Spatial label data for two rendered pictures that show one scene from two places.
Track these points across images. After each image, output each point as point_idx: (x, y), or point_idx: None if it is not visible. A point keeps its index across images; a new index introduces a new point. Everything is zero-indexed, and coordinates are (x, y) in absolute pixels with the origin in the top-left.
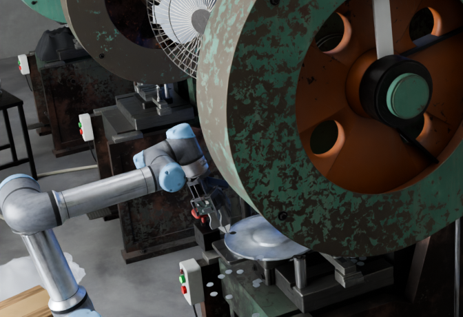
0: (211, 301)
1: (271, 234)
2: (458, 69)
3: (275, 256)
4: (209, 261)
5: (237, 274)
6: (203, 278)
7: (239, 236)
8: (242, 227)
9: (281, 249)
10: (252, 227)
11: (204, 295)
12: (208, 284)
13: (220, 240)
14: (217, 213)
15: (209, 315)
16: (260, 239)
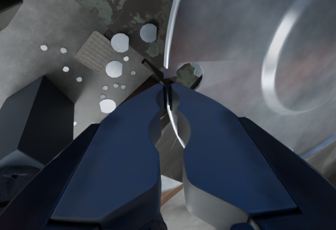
0: None
1: (331, 54)
2: None
3: (315, 138)
4: None
5: (146, 45)
6: None
7: (222, 96)
8: (217, 18)
9: (333, 107)
10: None
11: (20, 1)
12: (104, 107)
13: (158, 140)
14: (161, 183)
15: None
16: (294, 97)
